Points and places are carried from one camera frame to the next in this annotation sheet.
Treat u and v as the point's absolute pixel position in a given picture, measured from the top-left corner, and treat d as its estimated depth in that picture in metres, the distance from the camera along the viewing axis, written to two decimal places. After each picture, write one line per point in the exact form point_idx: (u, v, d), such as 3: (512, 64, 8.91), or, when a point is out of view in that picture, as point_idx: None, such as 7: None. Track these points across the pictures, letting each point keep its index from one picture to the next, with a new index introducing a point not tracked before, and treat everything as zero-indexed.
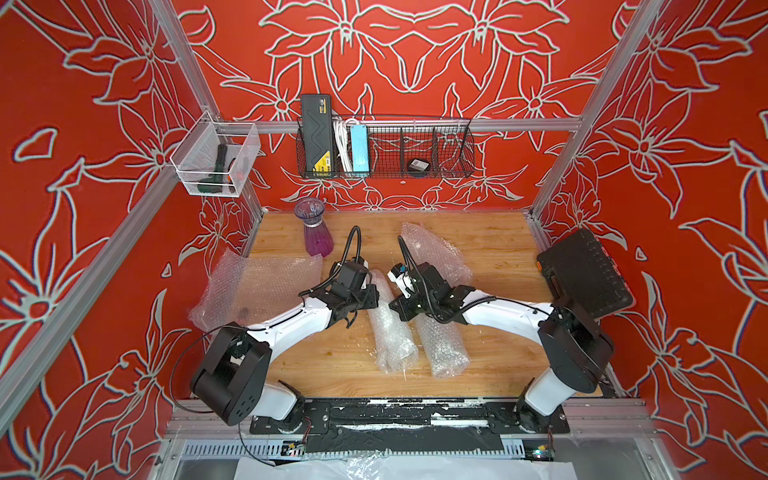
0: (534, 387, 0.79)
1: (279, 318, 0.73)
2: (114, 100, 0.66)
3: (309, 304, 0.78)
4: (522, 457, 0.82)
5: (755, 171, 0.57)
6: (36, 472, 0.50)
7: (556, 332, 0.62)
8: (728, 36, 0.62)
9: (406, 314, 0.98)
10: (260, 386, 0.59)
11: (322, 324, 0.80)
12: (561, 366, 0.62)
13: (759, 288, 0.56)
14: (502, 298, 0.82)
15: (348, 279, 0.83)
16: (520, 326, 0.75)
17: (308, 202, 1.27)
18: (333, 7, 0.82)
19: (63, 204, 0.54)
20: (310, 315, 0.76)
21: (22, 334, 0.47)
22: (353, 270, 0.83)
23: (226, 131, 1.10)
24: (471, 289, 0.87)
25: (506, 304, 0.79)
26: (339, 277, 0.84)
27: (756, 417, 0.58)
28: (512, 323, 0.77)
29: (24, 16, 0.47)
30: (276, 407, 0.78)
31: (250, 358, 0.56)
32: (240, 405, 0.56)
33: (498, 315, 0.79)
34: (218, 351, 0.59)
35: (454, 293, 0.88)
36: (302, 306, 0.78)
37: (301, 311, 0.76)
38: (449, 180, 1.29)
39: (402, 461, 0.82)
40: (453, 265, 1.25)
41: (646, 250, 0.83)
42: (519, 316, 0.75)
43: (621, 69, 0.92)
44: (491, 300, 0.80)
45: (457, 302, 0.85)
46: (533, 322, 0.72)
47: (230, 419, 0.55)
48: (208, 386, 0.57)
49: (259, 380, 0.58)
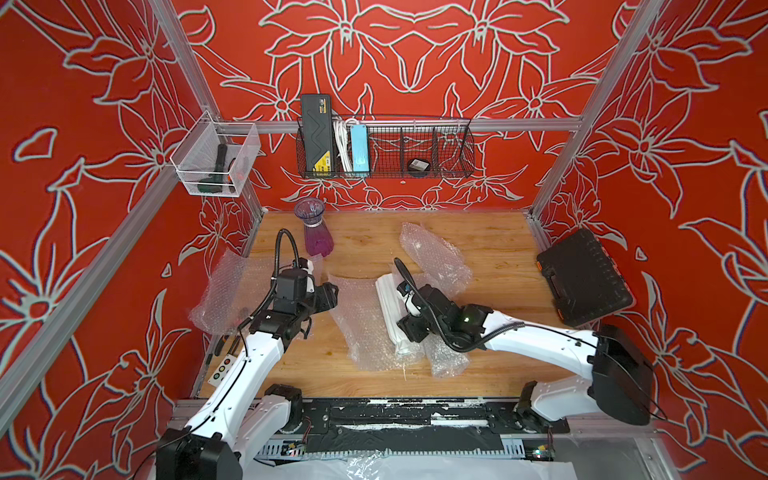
0: (545, 396, 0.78)
1: (223, 389, 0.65)
2: (114, 101, 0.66)
3: (253, 349, 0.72)
4: (522, 457, 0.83)
5: (755, 171, 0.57)
6: (36, 472, 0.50)
7: (609, 368, 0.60)
8: (728, 36, 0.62)
9: (416, 335, 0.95)
10: (237, 469, 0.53)
11: (279, 350, 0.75)
12: (611, 400, 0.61)
13: (759, 288, 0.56)
14: (531, 326, 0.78)
15: (289, 290, 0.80)
16: (560, 359, 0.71)
17: (308, 202, 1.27)
18: (333, 7, 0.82)
19: (63, 204, 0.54)
20: (258, 358, 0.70)
21: (22, 333, 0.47)
22: (291, 279, 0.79)
23: (226, 131, 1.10)
24: (490, 312, 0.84)
25: (539, 334, 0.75)
26: (279, 291, 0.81)
27: (756, 417, 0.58)
28: (548, 354, 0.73)
29: (24, 17, 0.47)
30: (273, 423, 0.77)
31: (207, 456, 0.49)
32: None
33: (529, 345, 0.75)
34: (167, 462, 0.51)
35: (467, 315, 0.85)
36: (244, 356, 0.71)
37: (247, 363, 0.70)
38: (449, 180, 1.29)
39: (402, 461, 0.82)
40: (453, 265, 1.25)
41: (646, 250, 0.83)
42: (560, 349, 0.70)
43: (621, 69, 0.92)
44: (517, 328, 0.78)
45: (476, 329, 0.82)
46: (579, 356, 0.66)
47: None
48: None
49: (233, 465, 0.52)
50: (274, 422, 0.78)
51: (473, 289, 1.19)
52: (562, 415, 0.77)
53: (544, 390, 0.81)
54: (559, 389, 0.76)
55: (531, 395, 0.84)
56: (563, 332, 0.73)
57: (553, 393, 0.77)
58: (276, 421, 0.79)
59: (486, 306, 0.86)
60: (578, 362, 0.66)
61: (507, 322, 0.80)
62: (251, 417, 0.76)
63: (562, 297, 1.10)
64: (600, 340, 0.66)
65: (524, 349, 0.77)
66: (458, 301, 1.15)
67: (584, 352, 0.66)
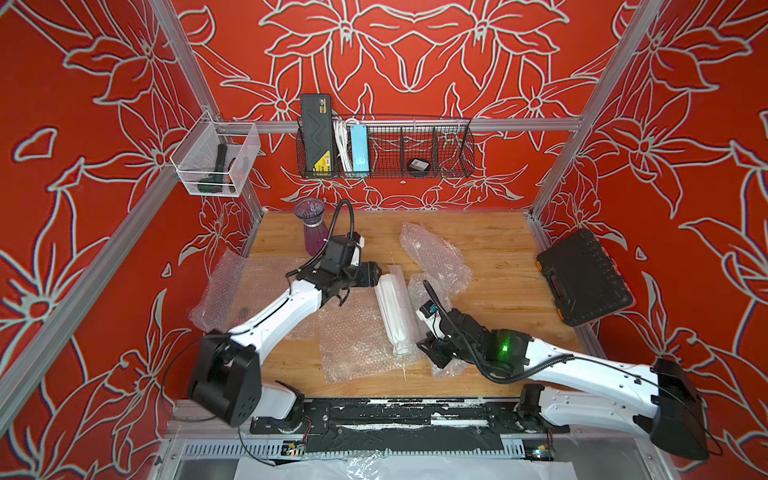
0: (564, 406, 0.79)
1: (264, 313, 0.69)
2: (114, 101, 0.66)
3: (296, 291, 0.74)
4: (522, 457, 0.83)
5: (755, 171, 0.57)
6: (36, 472, 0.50)
7: (675, 411, 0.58)
8: (728, 36, 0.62)
9: (440, 360, 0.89)
10: (256, 385, 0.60)
11: (315, 303, 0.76)
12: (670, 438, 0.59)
13: (759, 288, 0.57)
14: (579, 357, 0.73)
15: (337, 254, 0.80)
16: (615, 395, 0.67)
17: (308, 202, 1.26)
18: (333, 7, 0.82)
19: (63, 204, 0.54)
20: (297, 301, 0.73)
21: (22, 333, 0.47)
22: (341, 244, 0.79)
23: (226, 131, 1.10)
24: (530, 340, 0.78)
25: (596, 369, 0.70)
26: (327, 252, 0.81)
27: (756, 417, 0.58)
28: (601, 389, 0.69)
29: (25, 17, 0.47)
30: (275, 405, 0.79)
31: (240, 361, 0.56)
32: (242, 406, 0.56)
33: (583, 381, 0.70)
34: (205, 357, 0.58)
35: (504, 345, 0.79)
36: (288, 293, 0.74)
37: (287, 300, 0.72)
38: (449, 180, 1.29)
39: (403, 461, 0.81)
40: (453, 265, 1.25)
41: (646, 250, 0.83)
42: (620, 386, 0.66)
43: (621, 69, 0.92)
44: (567, 360, 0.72)
45: (518, 360, 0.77)
46: (642, 395, 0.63)
47: (231, 421, 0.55)
48: (204, 393, 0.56)
49: (255, 379, 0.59)
50: (278, 404, 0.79)
51: (473, 289, 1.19)
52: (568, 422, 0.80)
53: (558, 399, 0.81)
54: (584, 405, 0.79)
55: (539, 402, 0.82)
56: (617, 366, 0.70)
57: (573, 407, 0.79)
58: (279, 406, 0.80)
59: (524, 334, 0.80)
60: (641, 402, 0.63)
61: (553, 354, 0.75)
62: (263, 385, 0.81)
63: (562, 297, 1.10)
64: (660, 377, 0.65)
65: (573, 383, 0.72)
66: (458, 301, 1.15)
67: (647, 391, 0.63)
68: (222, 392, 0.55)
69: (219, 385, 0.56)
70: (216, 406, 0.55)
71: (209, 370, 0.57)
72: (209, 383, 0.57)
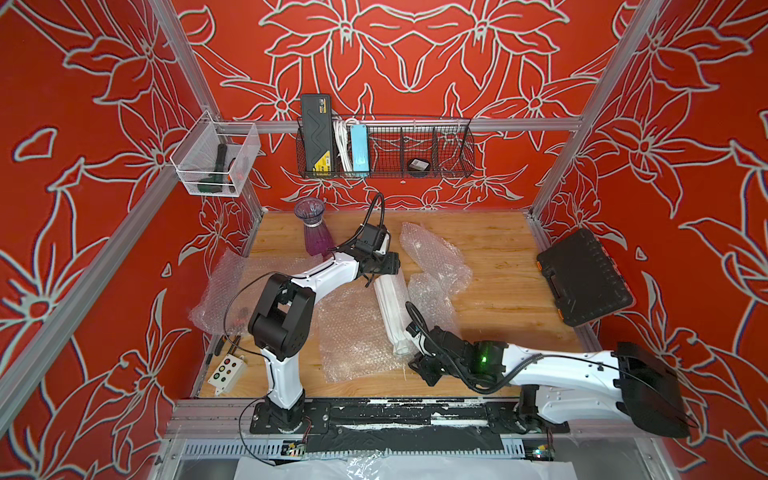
0: (559, 403, 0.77)
1: (316, 267, 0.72)
2: (114, 101, 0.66)
3: (340, 256, 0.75)
4: (522, 457, 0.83)
5: (755, 171, 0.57)
6: (36, 472, 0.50)
7: (638, 395, 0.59)
8: (728, 36, 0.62)
9: (429, 376, 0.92)
10: (308, 324, 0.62)
11: (353, 274, 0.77)
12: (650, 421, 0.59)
13: (759, 288, 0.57)
14: (550, 355, 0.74)
15: (371, 236, 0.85)
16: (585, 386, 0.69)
17: (308, 202, 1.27)
18: (333, 7, 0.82)
19: (63, 204, 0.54)
20: (340, 266, 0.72)
21: (22, 333, 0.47)
22: (376, 228, 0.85)
23: (226, 131, 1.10)
24: (506, 346, 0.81)
25: (560, 363, 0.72)
26: (360, 235, 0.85)
27: (756, 417, 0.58)
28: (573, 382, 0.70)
29: (24, 17, 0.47)
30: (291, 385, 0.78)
31: (301, 299, 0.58)
32: (294, 341, 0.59)
33: (551, 375, 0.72)
34: (268, 293, 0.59)
35: (485, 355, 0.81)
36: (333, 257, 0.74)
37: (333, 263, 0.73)
38: (449, 180, 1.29)
39: (402, 461, 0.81)
40: (453, 265, 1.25)
41: (646, 250, 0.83)
42: (585, 376, 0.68)
43: (621, 69, 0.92)
44: (537, 360, 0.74)
45: (496, 369, 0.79)
46: (605, 381, 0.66)
47: (287, 353, 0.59)
48: (264, 327, 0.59)
49: (308, 319, 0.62)
50: (293, 388, 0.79)
51: (473, 289, 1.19)
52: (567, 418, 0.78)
53: (553, 396, 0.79)
54: (573, 398, 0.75)
55: (537, 402, 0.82)
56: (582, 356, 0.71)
57: (565, 403, 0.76)
58: (293, 390, 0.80)
59: (500, 341, 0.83)
60: (606, 388, 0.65)
61: (526, 356, 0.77)
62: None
63: (562, 298, 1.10)
64: (621, 360, 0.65)
65: (548, 381, 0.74)
66: (458, 301, 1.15)
67: (609, 377, 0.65)
68: (278, 328, 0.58)
69: (274, 322, 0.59)
70: (273, 339, 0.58)
71: (266, 308, 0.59)
72: (268, 318, 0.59)
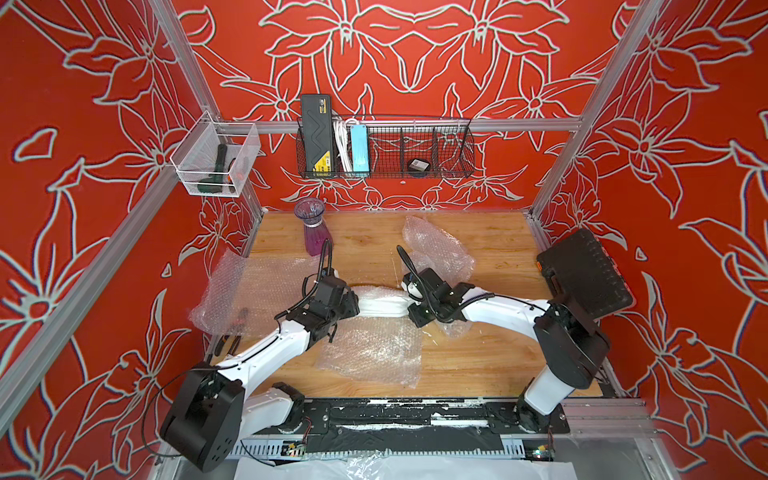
0: (533, 386, 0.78)
1: (256, 349, 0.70)
2: (114, 101, 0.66)
3: (285, 330, 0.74)
4: (522, 457, 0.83)
5: (755, 171, 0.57)
6: (36, 472, 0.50)
7: (552, 329, 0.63)
8: (729, 36, 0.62)
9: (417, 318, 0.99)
10: (235, 425, 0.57)
11: (302, 345, 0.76)
12: (556, 360, 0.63)
13: (759, 288, 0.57)
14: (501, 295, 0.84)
15: (325, 295, 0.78)
16: (518, 321, 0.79)
17: (308, 202, 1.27)
18: (333, 7, 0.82)
19: (63, 204, 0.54)
20: (286, 342, 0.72)
21: (22, 334, 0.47)
22: (330, 286, 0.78)
23: (226, 131, 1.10)
24: (472, 285, 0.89)
25: (505, 301, 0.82)
26: (316, 294, 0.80)
27: (756, 417, 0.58)
28: (510, 319, 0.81)
29: (24, 17, 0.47)
30: (271, 416, 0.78)
31: (224, 398, 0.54)
32: (216, 449, 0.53)
33: (495, 312, 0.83)
34: (188, 391, 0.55)
35: (453, 290, 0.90)
36: (277, 333, 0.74)
37: (276, 340, 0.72)
38: (449, 180, 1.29)
39: (402, 461, 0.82)
40: (456, 257, 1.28)
41: (646, 250, 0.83)
42: (517, 313, 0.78)
43: (621, 69, 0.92)
44: (489, 297, 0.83)
45: (457, 299, 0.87)
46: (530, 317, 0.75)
47: (205, 464, 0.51)
48: (179, 432, 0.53)
49: (236, 420, 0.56)
50: (275, 413, 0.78)
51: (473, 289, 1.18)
52: (549, 404, 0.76)
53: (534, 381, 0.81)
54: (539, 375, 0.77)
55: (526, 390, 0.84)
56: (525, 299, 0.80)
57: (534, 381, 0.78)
58: (280, 410, 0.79)
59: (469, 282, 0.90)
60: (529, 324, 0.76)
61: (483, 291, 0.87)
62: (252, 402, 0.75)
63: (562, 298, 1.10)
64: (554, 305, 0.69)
65: (492, 316, 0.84)
66: None
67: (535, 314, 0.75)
68: (198, 431, 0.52)
69: (195, 425, 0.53)
70: (189, 447, 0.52)
71: (189, 406, 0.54)
72: (184, 420, 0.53)
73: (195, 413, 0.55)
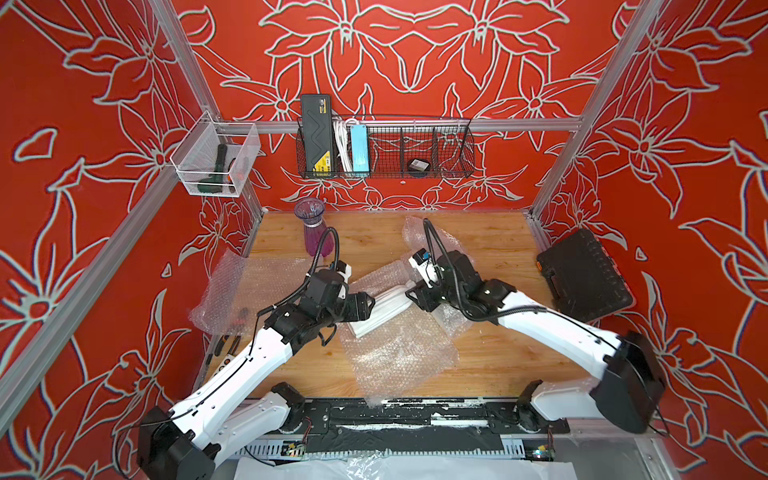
0: (547, 395, 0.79)
1: (214, 384, 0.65)
2: (114, 101, 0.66)
3: (257, 348, 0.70)
4: (522, 457, 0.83)
5: (755, 171, 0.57)
6: (36, 472, 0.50)
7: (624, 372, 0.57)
8: (728, 36, 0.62)
9: (428, 303, 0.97)
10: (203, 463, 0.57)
11: (284, 355, 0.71)
12: (613, 402, 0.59)
13: (759, 288, 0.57)
14: (553, 314, 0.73)
15: (318, 292, 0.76)
16: (573, 351, 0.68)
17: (308, 202, 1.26)
18: (333, 7, 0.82)
19: (63, 204, 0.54)
20: (258, 363, 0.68)
21: (22, 334, 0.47)
22: (324, 282, 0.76)
23: (226, 131, 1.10)
24: (512, 291, 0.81)
25: (560, 324, 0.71)
26: (308, 290, 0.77)
27: (756, 417, 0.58)
28: (562, 344, 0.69)
29: (25, 17, 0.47)
30: (264, 426, 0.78)
31: (176, 454, 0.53)
32: None
33: (544, 331, 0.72)
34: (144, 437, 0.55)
35: (488, 288, 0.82)
36: (247, 355, 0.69)
37: (247, 363, 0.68)
38: (449, 180, 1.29)
39: (403, 461, 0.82)
40: None
41: (646, 250, 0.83)
42: (578, 342, 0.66)
43: (621, 69, 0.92)
44: (537, 311, 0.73)
45: (494, 302, 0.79)
46: (595, 352, 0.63)
47: None
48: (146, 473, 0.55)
49: (199, 464, 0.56)
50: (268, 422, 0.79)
51: None
52: (559, 415, 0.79)
53: (546, 388, 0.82)
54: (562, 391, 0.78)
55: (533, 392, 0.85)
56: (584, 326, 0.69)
57: (554, 389, 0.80)
58: (272, 422, 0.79)
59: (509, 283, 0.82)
60: (592, 359, 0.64)
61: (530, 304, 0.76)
62: (238, 422, 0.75)
63: (562, 298, 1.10)
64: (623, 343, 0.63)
65: (537, 334, 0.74)
66: None
67: (601, 350, 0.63)
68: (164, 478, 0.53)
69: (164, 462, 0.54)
70: None
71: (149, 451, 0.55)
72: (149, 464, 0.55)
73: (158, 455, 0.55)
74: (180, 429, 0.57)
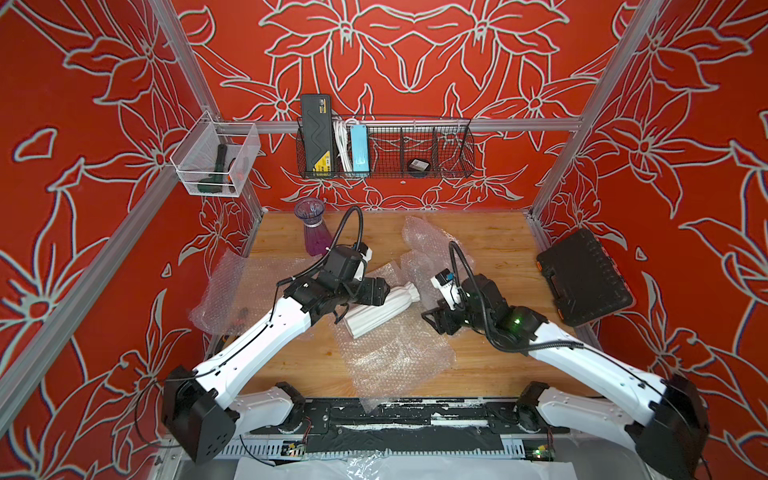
0: (562, 407, 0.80)
1: (237, 346, 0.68)
2: (114, 101, 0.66)
3: (277, 315, 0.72)
4: (522, 457, 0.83)
5: (755, 171, 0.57)
6: (36, 472, 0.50)
7: (672, 424, 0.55)
8: (728, 36, 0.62)
9: (449, 326, 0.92)
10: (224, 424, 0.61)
11: (302, 325, 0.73)
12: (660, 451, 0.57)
13: (759, 288, 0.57)
14: (590, 350, 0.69)
15: (338, 266, 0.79)
16: (613, 392, 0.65)
17: (308, 202, 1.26)
18: (333, 7, 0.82)
19: (63, 204, 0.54)
20: (278, 329, 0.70)
21: (22, 333, 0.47)
22: (344, 257, 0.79)
23: (226, 131, 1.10)
24: (544, 321, 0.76)
25: (599, 362, 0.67)
26: (327, 264, 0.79)
27: (756, 417, 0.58)
28: (601, 383, 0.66)
29: (24, 17, 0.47)
30: (268, 417, 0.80)
31: (198, 410, 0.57)
32: (206, 447, 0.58)
33: (582, 369, 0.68)
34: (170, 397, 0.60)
35: (518, 316, 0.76)
36: (268, 320, 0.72)
37: (266, 328, 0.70)
38: (449, 180, 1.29)
39: (403, 461, 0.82)
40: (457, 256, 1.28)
41: (646, 250, 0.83)
42: (619, 384, 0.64)
43: (621, 69, 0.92)
44: (574, 347, 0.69)
45: (525, 333, 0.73)
46: (641, 397, 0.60)
47: (198, 460, 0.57)
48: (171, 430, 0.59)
49: (221, 422, 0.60)
50: (271, 414, 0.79)
51: None
52: (565, 422, 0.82)
53: (559, 398, 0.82)
54: (581, 410, 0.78)
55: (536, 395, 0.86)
56: (626, 367, 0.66)
57: (570, 407, 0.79)
58: (275, 413, 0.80)
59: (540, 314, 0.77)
60: (637, 404, 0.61)
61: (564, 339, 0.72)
62: (255, 400, 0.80)
63: (562, 298, 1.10)
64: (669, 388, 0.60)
65: (573, 369, 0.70)
66: None
67: (647, 395, 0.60)
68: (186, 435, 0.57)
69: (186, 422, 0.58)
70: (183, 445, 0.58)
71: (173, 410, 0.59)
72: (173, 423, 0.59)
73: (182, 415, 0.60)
74: (203, 389, 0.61)
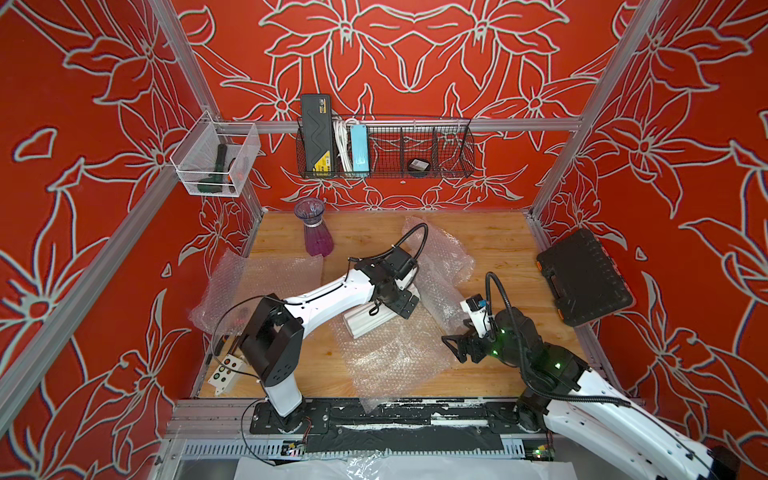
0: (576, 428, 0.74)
1: (316, 293, 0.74)
2: (114, 101, 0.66)
3: (350, 280, 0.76)
4: (522, 457, 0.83)
5: (755, 171, 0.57)
6: (36, 472, 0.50)
7: None
8: (728, 36, 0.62)
9: (477, 354, 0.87)
10: (295, 355, 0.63)
11: (363, 298, 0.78)
12: None
13: (759, 288, 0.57)
14: (636, 408, 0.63)
15: (400, 261, 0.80)
16: (654, 454, 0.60)
17: (308, 202, 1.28)
18: (333, 7, 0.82)
19: (63, 204, 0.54)
20: (350, 291, 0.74)
21: (22, 333, 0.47)
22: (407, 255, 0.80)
23: (226, 131, 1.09)
24: (587, 369, 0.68)
25: (645, 424, 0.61)
26: (391, 255, 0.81)
27: (756, 417, 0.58)
28: (642, 443, 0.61)
29: (24, 17, 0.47)
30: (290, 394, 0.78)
31: (286, 331, 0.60)
32: (278, 371, 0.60)
33: (622, 427, 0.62)
34: (260, 317, 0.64)
35: (557, 360, 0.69)
36: (344, 280, 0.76)
37: (341, 286, 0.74)
38: (449, 180, 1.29)
39: (402, 461, 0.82)
40: (457, 256, 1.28)
41: (646, 250, 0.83)
42: (666, 452, 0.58)
43: (621, 69, 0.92)
44: (620, 405, 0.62)
45: (566, 380, 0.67)
46: (688, 469, 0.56)
47: (267, 381, 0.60)
48: (251, 348, 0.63)
49: (295, 353, 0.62)
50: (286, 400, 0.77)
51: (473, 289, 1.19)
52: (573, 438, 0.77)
53: (574, 419, 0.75)
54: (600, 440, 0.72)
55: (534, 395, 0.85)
56: (672, 431, 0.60)
57: (587, 432, 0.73)
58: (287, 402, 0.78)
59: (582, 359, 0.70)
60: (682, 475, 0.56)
61: (607, 393, 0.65)
62: None
63: (562, 298, 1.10)
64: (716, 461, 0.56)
65: (613, 424, 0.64)
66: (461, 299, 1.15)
67: (695, 467, 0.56)
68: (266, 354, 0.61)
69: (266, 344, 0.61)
70: (257, 364, 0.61)
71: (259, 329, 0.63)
72: (256, 341, 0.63)
73: (264, 337, 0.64)
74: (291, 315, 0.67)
